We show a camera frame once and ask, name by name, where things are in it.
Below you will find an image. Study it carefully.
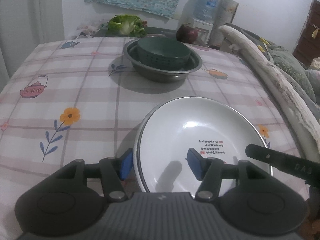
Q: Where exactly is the white water dispenser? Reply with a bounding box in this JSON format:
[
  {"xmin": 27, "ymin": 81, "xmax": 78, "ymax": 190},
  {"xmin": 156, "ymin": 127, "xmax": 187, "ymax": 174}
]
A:
[{"xmin": 193, "ymin": 19, "xmax": 213, "ymax": 44}]

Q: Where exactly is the deep steel bowl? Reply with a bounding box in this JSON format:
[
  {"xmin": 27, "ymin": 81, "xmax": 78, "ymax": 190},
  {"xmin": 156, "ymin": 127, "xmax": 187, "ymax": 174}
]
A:
[{"xmin": 123, "ymin": 37, "xmax": 202, "ymax": 83}]

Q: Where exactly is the brown wooden door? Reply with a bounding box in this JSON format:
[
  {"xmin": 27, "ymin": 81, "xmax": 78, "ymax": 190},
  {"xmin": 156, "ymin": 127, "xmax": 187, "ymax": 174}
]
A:
[{"xmin": 293, "ymin": 0, "xmax": 319, "ymax": 66}]

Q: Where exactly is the green leafy cabbage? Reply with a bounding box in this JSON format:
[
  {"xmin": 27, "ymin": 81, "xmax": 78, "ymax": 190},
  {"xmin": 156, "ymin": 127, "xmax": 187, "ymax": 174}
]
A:
[{"xmin": 107, "ymin": 15, "xmax": 146, "ymax": 37}]

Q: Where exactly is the red purple cabbage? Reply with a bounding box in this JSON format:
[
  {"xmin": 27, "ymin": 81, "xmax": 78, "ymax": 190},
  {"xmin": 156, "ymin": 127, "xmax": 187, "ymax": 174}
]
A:
[{"xmin": 176, "ymin": 24, "xmax": 198, "ymax": 44}]

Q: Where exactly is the plaid floral tablecloth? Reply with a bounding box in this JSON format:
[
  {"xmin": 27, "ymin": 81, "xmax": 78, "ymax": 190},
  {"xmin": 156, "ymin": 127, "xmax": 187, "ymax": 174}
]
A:
[{"xmin": 1, "ymin": 37, "xmax": 300, "ymax": 239}]

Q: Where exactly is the green ceramic bowl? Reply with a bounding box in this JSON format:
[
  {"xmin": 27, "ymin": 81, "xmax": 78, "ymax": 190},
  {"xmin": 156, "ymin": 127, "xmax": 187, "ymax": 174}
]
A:
[{"xmin": 137, "ymin": 37, "xmax": 191, "ymax": 71}]

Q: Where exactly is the white curtain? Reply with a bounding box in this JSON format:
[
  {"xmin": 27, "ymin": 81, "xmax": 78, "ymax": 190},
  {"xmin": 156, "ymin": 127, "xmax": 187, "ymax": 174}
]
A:
[{"xmin": 1, "ymin": 0, "xmax": 65, "ymax": 88}]

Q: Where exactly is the rolled floral mat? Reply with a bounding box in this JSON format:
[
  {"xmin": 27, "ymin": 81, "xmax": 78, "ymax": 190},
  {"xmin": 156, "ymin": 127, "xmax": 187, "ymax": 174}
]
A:
[{"xmin": 208, "ymin": 0, "xmax": 239, "ymax": 48}]

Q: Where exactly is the blue water bottle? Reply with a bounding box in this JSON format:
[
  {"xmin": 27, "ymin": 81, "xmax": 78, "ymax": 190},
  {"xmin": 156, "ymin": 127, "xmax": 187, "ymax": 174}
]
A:
[{"xmin": 193, "ymin": 0, "xmax": 220, "ymax": 23}]

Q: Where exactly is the green floral cushion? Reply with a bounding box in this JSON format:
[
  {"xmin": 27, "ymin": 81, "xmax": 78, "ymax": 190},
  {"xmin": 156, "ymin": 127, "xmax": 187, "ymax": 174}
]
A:
[{"xmin": 268, "ymin": 45, "xmax": 316, "ymax": 103}]

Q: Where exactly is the white ceramic plate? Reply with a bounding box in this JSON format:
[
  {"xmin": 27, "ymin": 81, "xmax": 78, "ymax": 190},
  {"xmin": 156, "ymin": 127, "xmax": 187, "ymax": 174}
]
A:
[{"xmin": 134, "ymin": 96, "xmax": 272, "ymax": 194}]

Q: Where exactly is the pink white sofa blanket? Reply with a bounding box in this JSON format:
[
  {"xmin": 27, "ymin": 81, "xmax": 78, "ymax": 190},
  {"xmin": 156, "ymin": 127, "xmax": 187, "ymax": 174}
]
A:
[{"xmin": 219, "ymin": 25, "xmax": 319, "ymax": 162}]

